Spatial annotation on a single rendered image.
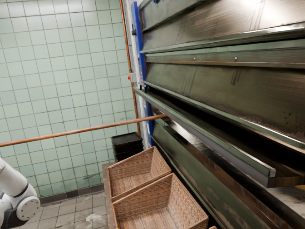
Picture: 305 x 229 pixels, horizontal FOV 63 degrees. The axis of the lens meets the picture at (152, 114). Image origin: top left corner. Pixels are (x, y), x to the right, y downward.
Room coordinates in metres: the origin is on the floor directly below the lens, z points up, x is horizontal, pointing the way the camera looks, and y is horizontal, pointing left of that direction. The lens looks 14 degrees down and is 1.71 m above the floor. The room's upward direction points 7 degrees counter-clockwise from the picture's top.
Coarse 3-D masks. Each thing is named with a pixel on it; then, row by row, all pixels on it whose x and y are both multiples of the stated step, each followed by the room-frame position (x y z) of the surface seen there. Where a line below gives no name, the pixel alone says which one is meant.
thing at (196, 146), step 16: (160, 112) 2.17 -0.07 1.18; (176, 128) 1.65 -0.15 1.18; (192, 144) 1.32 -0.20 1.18; (208, 160) 1.12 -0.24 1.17; (224, 160) 1.07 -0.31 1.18; (224, 176) 0.97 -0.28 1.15; (240, 176) 0.91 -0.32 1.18; (240, 192) 0.86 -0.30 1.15; (256, 192) 0.79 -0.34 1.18; (272, 208) 0.69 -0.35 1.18; (288, 208) 0.68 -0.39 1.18; (288, 224) 0.62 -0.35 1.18; (304, 224) 0.61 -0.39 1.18
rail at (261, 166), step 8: (136, 88) 2.09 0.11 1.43; (160, 104) 1.34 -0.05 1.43; (176, 112) 1.09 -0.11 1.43; (184, 120) 0.98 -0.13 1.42; (192, 120) 0.93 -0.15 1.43; (200, 128) 0.83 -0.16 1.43; (208, 136) 0.77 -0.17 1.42; (216, 136) 0.72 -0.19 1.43; (224, 144) 0.67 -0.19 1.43; (232, 144) 0.65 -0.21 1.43; (232, 152) 0.63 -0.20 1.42; (240, 152) 0.59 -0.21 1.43; (248, 160) 0.56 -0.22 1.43; (256, 160) 0.54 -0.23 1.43; (256, 168) 0.52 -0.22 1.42; (264, 168) 0.50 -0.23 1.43; (272, 168) 0.49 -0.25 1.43; (272, 176) 0.49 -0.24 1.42
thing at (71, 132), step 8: (128, 120) 1.92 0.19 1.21; (136, 120) 1.92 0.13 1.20; (144, 120) 1.94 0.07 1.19; (88, 128) 1.85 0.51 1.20; (96, 128) 1.86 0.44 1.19; (104, 128) 1.88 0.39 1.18; (40, 136) 1.79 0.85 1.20; (48, 136) 1.79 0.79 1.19; (56, 136) 1.81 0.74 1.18; (0, 144) 1.73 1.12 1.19; (8, 144) 1.74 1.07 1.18
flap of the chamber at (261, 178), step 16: (144, 96) 1.75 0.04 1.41; (160, 96) 1.76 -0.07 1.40; (192, 112) 1.20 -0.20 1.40; (192, 128) 0.90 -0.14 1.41; (208, 128) 0.90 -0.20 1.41; (224, 128) 0.91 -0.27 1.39; (240, 128) 0.92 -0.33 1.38; (208, 144) 0.76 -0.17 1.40; (240, 144) 0.71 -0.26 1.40; (256, 144) 0.72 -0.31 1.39; (272, 144) 0.72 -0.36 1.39; (240, 160) 0.59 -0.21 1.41; (272, 160) 0.59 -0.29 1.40; (288, 160) 0.59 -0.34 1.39; (304, 160) 0.60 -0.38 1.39; (256, 176) 0.52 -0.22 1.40; (288, 176) 0.50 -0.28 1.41; (304, 176) 0.50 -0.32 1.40
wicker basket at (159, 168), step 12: (132, 156) 2.17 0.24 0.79; (144, 156) 2.20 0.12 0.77; (156, 156) 2.10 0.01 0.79; (108, 168) 2.12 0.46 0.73; (120, 168) 2.15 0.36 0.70; (132, 168) 2.17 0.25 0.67; (144, 168) 2.19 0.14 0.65; (156, 168) 2.03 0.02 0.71; (168, 168) 1.72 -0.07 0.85; (108, 180) 1.88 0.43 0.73; (120, 180) 2.12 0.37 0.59; (132, 180) 2.09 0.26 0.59; (144, 180) 2.07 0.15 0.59; (156, 180) 1.67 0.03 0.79; (168, 180) 1.68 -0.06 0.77; (120, 192) 1.91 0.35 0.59; (132, 192) 1.63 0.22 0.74; (144, 204) 1.69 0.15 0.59
